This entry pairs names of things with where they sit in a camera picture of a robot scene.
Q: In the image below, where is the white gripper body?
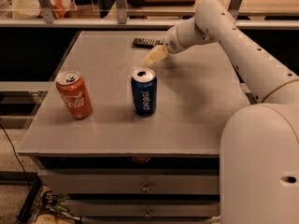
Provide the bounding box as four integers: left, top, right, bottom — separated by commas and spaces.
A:
162, 26, 186, 54

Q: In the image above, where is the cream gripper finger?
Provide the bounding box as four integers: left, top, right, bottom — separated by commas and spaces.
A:
143, 45, 168, 66

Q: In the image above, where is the dark rxbar chocolate bar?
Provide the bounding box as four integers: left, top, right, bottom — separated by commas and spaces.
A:
133, 37, 163, 49

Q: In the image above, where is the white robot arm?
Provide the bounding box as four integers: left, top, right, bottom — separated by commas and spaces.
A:
143, 0, 299, 224

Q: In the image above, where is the blue pepsi can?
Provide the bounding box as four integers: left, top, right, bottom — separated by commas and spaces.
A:
131, 67, 157, 116

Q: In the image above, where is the red coca-cola can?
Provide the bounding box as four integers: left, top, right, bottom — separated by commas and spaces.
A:
56, 71, 93, 119

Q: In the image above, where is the grey drawer cabinet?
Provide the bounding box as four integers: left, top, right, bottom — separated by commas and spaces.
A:
20, 31, 248, 224

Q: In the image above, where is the red object inside cabinet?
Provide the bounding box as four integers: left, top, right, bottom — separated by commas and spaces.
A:
132, 157, 150, 163

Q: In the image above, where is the top drawer with knob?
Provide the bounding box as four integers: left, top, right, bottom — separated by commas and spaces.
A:
38, 170, 220, 195

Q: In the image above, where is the drawer with knob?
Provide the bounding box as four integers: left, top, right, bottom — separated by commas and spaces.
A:
38, 170, 220, 195
66, 200, 220, 217

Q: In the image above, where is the white and orange plastic bag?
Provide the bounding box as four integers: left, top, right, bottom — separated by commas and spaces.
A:
12, 0, 73, 19

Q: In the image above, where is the lower drawer with knob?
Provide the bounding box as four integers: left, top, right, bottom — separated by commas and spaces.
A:
66, 200, 220, 217

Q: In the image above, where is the colourful snack bag on floor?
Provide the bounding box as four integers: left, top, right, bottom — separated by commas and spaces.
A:
34, 190, 81, 224

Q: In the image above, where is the metal rail frame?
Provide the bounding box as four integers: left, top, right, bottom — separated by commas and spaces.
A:
0, 0, 299, 30

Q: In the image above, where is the black cable on floor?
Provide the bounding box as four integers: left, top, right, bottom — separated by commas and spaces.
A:
0, 123, 32, 191

